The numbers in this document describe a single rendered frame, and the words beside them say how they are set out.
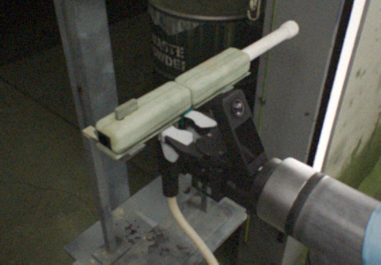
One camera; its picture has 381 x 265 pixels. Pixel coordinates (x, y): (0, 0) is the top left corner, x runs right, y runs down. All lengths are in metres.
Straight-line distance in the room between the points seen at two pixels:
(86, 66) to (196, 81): 0.19
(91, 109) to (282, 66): 0.52
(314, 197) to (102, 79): 0.41
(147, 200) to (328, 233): 0.51
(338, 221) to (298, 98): 0.61
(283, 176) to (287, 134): 0.63
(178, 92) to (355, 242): 0.31
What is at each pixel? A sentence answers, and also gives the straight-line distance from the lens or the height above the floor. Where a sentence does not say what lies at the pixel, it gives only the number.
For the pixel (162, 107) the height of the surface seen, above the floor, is 1.14.
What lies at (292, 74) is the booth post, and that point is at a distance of 1.05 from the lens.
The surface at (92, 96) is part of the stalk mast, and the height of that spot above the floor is 1.08.
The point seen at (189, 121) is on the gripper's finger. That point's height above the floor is 1.09.
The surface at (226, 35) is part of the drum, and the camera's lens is 1.60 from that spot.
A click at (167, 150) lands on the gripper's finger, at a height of 1.06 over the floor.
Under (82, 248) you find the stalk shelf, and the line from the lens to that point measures 0.87.
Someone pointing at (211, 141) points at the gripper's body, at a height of 1.10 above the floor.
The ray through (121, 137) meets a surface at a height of 1.14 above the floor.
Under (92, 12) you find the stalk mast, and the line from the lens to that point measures 0.68.
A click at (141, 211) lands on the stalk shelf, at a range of 0.90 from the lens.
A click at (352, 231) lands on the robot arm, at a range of 0.50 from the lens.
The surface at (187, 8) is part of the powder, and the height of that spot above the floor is 0.86.
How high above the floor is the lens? 1.47
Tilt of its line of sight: 37 degrees down
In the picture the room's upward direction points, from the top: straight up
